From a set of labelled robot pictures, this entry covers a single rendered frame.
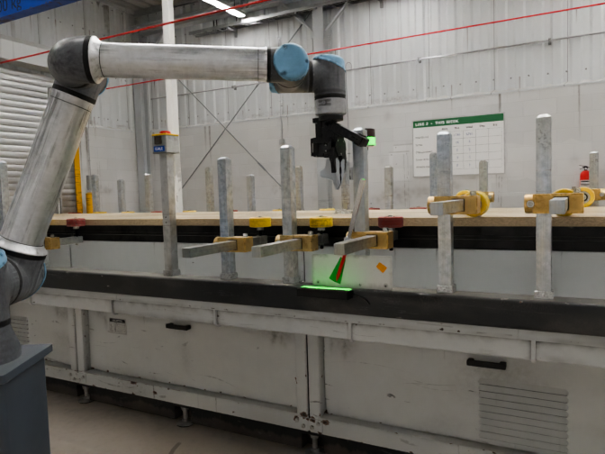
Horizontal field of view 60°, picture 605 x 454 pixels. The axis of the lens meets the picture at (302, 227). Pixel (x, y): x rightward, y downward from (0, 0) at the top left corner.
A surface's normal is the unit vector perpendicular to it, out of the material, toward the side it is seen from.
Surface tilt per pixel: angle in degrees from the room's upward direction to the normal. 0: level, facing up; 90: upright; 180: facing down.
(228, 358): 90
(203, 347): 90
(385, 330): 90
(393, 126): 90
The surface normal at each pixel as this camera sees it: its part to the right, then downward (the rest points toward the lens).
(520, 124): -0.48, 0.07
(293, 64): 0.17, 0.06
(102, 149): 0.88, 0.00
